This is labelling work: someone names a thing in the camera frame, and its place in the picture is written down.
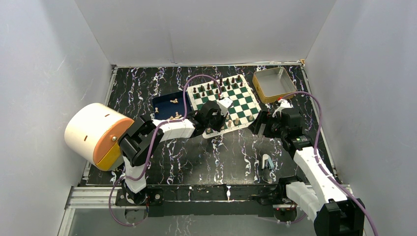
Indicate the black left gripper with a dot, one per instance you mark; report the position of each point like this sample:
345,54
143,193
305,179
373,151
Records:
222,121

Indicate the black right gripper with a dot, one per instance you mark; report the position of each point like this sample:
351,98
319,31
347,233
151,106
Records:
265,117

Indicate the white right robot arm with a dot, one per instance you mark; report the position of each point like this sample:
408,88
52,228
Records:
333,212

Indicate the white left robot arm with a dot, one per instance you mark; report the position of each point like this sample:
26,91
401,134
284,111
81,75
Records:
140,140

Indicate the green white chess board mat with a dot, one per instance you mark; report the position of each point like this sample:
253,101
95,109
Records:
244,104

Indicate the small white blue stapler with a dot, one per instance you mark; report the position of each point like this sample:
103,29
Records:
267,162

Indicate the dark blue tin box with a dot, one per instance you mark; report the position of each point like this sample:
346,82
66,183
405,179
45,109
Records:
167,109

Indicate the gold tin box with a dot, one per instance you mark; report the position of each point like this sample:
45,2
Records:
273,84

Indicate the white orange cylindrical appliance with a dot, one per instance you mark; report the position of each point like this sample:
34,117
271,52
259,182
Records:
94,132

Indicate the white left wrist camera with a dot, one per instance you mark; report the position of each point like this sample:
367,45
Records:
224,104

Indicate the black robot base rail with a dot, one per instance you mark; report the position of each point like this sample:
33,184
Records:
221,199

